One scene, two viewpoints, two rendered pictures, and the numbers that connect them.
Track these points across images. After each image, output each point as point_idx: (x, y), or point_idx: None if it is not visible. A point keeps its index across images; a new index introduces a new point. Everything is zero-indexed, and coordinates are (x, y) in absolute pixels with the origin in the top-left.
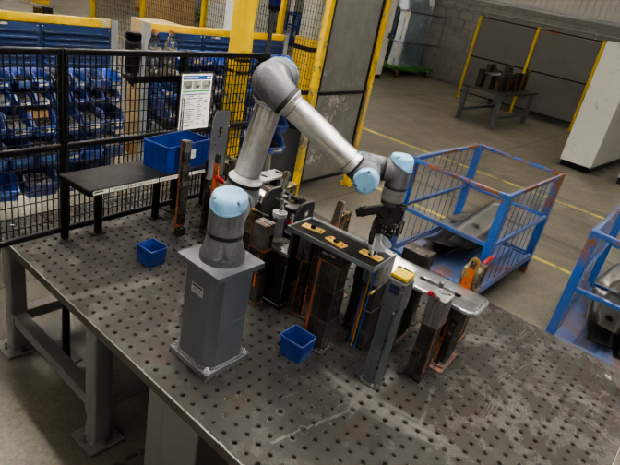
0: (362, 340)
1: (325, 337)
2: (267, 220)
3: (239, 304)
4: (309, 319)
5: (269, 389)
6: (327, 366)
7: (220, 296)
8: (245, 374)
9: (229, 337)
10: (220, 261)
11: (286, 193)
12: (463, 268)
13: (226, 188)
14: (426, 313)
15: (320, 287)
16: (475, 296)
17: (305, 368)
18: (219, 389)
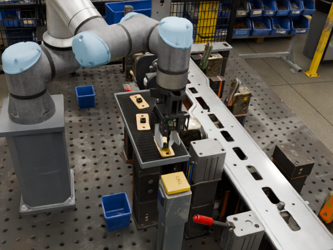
0: (187, 231)
1: (141, 215)
2: (135, 85)
3: (43, 159)
4: (133, 192)
5: (60, 246)
6: (136, 244)
7: (14, 148)
8: (56, 222)
9: (41, 185)
10: (12, 115)
11: (157, 61)
12: (328, 193)
13: (24, 44)
14: (223, 236)
15: (135, 164)
16: (321, 237)
17: (112, 238)
18: (22, 228)
